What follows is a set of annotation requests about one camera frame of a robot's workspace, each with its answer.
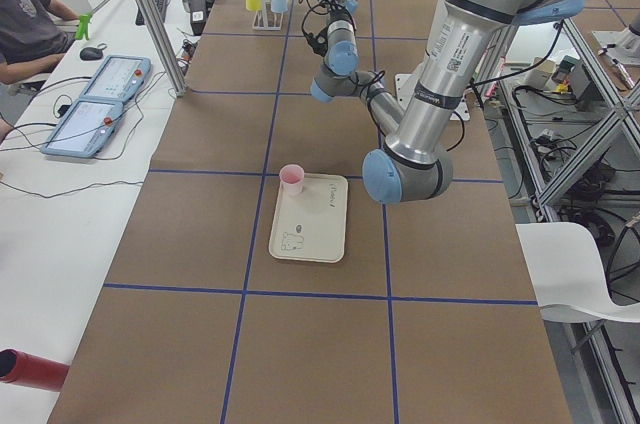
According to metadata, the pink plastic cup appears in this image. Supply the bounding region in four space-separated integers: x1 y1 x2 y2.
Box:
279 164 305 196

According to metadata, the upper teach pendant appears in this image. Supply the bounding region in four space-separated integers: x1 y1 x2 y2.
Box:
81 55 152 103

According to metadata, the teach pendant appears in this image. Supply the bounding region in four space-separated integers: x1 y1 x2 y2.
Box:
81 55 152 103
40 98 124 159

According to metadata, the black computer mouse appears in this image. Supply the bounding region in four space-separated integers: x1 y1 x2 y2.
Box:
79 43 107 61

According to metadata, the cream plastic tray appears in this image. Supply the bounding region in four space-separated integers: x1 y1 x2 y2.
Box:
268 174 348 263

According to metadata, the lower teach pendant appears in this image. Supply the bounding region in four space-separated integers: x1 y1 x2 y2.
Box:
40 98 124 159

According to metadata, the seated person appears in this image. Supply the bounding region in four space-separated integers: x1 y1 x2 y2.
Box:
1 0 79 85

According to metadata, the white plastic chair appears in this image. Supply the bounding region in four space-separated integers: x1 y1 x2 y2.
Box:
516 222 639 324

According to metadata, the red cylinder bottle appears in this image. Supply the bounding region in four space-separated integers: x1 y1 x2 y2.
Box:
1 349 69 392

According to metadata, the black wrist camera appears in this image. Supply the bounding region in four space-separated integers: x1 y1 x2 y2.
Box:
304 29 328 57

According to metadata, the white wire cup rack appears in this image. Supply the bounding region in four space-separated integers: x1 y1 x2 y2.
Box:
252 0 284 31

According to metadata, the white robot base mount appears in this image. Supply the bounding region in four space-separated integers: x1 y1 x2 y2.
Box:
394 74 470 121

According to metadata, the aluminium frame post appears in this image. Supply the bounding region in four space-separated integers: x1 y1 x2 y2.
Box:
135 0 187 97

